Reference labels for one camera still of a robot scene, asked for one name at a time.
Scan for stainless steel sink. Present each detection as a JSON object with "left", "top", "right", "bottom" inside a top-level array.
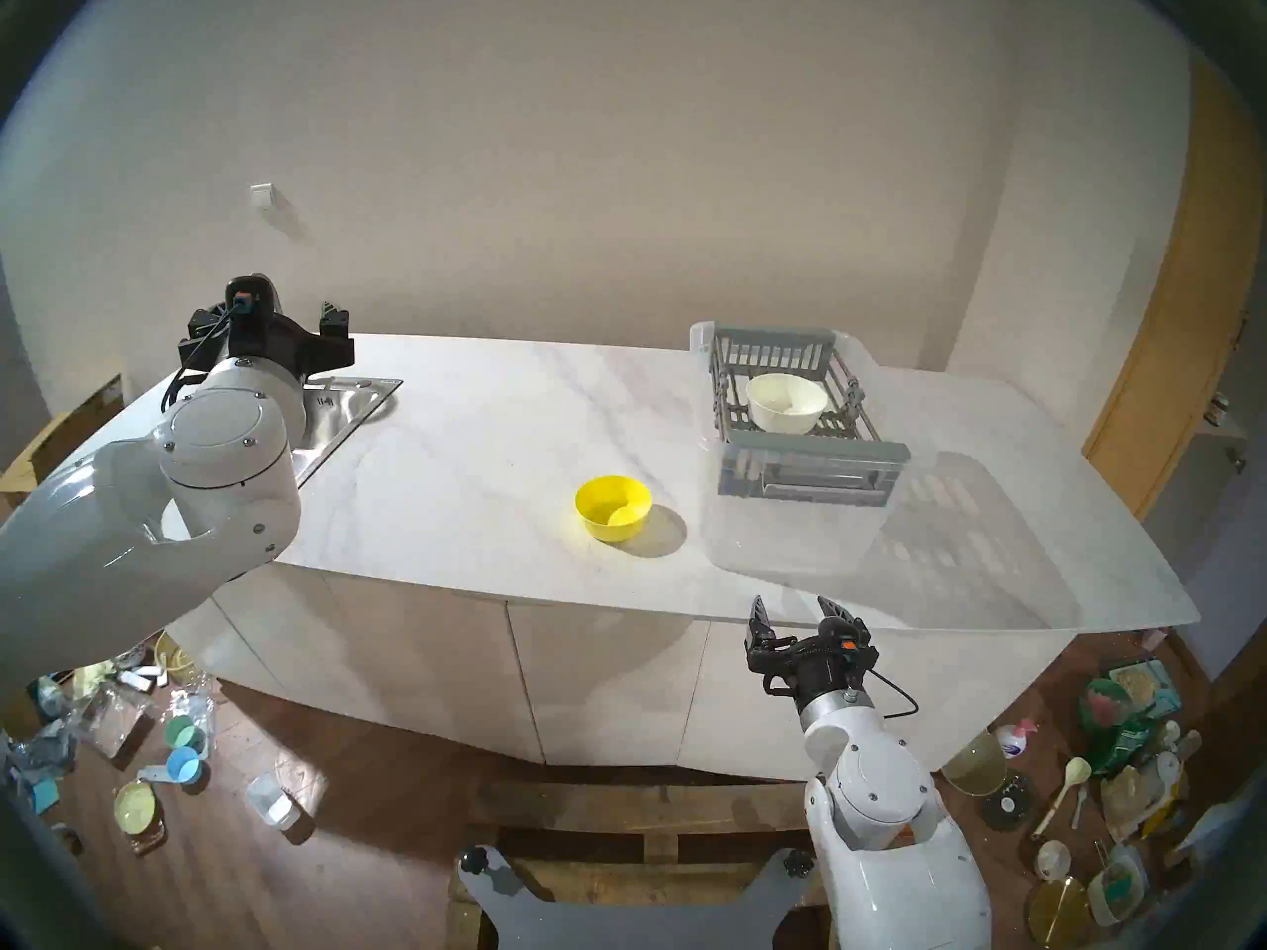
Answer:
[{"left": 290, "top": 375, "right": 405, "bottom": 491}]

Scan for yellow plastic bowl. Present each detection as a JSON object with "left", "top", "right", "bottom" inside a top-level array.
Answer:
[{"left": 575, "top": 475, "right": 654, "bottom": 544}]

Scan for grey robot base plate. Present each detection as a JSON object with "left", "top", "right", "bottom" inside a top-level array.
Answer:
[{"left": 456, "top": 845, "right": 819, "bottom": 950}]

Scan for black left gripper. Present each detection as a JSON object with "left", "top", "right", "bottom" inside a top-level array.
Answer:
[{"left": 178, "top": 275, "right": 355, "bottom": 380}]

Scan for amber round plate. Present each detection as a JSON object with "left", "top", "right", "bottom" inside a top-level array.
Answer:
[{"left": 1025, "top": 876, "right": 1095, "bottom": 949}]

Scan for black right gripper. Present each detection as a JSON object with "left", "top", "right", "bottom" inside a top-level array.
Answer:
[{"left": 744, "top": 596, "right": 880, "bottom": 710}]

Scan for cream plastic bowl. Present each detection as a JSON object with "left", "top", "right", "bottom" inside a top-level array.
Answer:
[{"left": 745, "top": 372, "right": 829, "bottom": 434}]

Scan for blue measuring cup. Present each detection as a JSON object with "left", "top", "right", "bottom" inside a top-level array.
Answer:
[{"left": 139, "top": 746, "right": 206, "bottom": 787}]

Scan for brown cardboard box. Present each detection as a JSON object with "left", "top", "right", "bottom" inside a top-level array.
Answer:
[{"left": 0, "top": 371, "right": 130, "bottom": 512}]

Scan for wooden door frame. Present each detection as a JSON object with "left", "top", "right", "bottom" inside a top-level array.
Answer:
[{"left": 1082, "top": 52, "right": 1267, "bottom": 523}]

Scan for clear plastic bag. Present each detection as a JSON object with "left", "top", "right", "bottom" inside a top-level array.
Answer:
[{"left": 77, "top": 681, "right": 151, "bottom": 759}]

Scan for clear bag of utensils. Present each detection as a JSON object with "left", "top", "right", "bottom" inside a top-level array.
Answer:
[{"left": 1099, "top": 748, "right": 1187, "bottom": 842}]

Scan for dark round glass lid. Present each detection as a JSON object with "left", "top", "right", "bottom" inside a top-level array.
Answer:
[{"left": 980, "top": 774, "right": 1035, "bottom": 832}]

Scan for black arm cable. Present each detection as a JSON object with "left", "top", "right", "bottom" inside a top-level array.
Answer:
[
  {"left": 869, "top": 669, "right": 920, "bottom": 721},
  {"left": 160, "top": 303, "right": 246, "bottom": 412}
]

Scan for grey plastic drying rack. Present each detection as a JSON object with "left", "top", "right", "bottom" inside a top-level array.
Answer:
[{"left": 708, "top": 322, "right": 913, "bottom": 509}]

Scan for large cream spoon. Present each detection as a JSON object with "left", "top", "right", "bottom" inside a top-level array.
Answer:
[{"left": 1031, "top": 756, "right": 1093, "bottom": 840}]

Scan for amber glass lid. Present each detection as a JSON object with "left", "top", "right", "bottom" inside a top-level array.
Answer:
[{"left": 940, "top": 729, "right": 1009, "bottom": 797}]

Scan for clear plastic storage bin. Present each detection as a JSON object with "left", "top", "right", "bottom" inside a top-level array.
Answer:
[{"left": 688, "top": 319, "right": 919, "bottom": 577}]

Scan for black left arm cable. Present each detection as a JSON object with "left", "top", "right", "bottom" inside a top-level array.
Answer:
[{"left": 160, "top": 303, "right": 246, "bottom": 412}]

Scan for blue food box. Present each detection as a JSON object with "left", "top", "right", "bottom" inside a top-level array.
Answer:
[{"left": 1107, "top": 657, "right": 1185, "bottom": 719}]

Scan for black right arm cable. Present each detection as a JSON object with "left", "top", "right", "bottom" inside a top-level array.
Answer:
[{"left": 869, "top": 669, "right": 920, "bottom": 721}]

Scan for green snack bag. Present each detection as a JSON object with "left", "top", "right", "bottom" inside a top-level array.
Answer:
[{"left": 1077, "top": 676, "right": 1157, "bottom": 776}]

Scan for white container green contents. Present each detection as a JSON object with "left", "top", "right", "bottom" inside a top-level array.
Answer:
[{"left": 1087, "top": 852, "right": 1151, "bottom": 927}]

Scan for white plastic container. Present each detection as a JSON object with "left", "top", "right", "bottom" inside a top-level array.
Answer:
[{"left": 244, "top": 774, "right": 300, "bottom": 832}]

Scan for white counter cabinet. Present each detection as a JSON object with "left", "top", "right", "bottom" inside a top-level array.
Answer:
[{"left": 163, "top": 557, "right": 1082, "bottom": 783}]

